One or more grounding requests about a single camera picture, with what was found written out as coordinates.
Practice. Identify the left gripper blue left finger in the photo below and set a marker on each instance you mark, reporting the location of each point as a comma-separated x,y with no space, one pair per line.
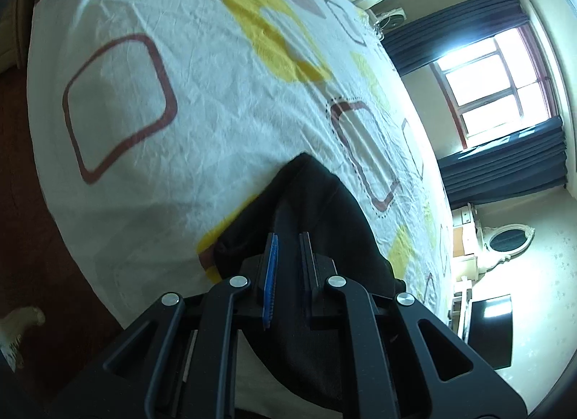
269,270

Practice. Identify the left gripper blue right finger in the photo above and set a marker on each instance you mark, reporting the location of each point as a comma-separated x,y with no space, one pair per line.
311,281

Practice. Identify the black studded pants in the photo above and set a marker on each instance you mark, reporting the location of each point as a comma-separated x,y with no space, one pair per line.
312,212

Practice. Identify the white dresser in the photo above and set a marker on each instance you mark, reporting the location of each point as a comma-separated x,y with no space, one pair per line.
464,267

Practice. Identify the black flat television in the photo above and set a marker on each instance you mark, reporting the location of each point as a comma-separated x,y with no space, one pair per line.
491,330

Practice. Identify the white oval vanity mirror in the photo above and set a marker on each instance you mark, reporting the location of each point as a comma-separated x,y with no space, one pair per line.
501,244

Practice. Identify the white patterned bed sheet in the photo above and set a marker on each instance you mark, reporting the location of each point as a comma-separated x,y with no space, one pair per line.
154,122

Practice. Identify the dark blue left curtain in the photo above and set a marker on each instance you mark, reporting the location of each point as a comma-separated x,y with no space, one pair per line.
430,38

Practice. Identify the dark blue curtain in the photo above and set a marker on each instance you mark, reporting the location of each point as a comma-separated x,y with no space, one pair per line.
430,38
525,162

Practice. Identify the dark blue right curtain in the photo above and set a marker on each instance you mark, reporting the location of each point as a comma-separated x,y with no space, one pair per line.
525,162

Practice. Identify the bright window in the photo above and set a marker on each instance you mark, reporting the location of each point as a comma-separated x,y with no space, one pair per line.
496,86

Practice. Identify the white desk fan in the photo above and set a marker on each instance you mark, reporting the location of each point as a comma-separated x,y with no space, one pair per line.
389,21

